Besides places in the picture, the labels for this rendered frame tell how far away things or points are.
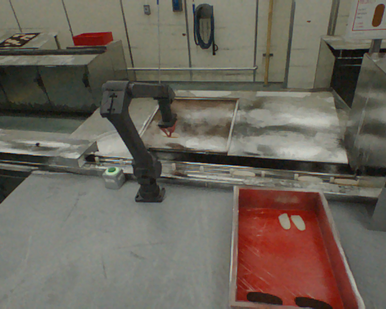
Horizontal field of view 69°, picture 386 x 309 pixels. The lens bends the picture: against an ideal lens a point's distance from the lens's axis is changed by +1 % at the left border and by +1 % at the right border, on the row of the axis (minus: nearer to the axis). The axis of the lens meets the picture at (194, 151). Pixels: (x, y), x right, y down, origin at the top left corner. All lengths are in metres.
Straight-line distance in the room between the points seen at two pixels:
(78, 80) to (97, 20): 1.83
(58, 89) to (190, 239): 3.53
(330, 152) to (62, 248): 1.19
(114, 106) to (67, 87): 3.29
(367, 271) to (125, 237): 0.81
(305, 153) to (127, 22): 4.42
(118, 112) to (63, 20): 5.17
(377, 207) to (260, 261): 0.43
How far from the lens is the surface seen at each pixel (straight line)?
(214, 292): 0.93
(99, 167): 1.46
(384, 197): 1.10
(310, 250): 1.05
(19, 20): 6.63
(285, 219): 1.12
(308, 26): 4.51
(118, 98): 0.92
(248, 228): 1.08
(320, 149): 1.43
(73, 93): 4.18
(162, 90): 1.24
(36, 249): 1.23
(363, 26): 1.82
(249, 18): 4.78
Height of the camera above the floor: 1.62
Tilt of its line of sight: 32 degrees down
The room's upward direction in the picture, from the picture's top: 5 degrees counter-clockwise
